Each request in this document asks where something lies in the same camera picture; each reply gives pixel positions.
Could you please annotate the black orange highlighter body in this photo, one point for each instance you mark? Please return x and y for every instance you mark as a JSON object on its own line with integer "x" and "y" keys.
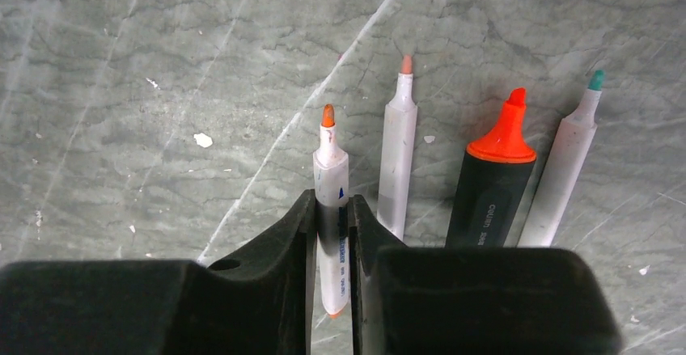
{"x": 493, "y": 176}

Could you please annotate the blue capped white marker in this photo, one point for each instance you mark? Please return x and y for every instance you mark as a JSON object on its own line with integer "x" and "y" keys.
{"x": 399, "y": 130}

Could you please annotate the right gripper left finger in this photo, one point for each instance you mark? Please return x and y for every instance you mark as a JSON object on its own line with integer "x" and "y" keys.
{"x": 256, "y": 300}

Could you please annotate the teal capped white marker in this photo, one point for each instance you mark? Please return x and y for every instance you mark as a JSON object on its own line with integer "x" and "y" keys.
{"x": 563, "y": 166}

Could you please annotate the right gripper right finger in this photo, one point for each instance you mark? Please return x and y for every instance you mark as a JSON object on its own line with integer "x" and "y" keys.
{"x": 471, "y": 300}

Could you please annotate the green capped orange marker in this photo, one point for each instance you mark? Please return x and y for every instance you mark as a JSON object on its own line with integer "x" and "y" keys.
{"x": 331, "y": 184}

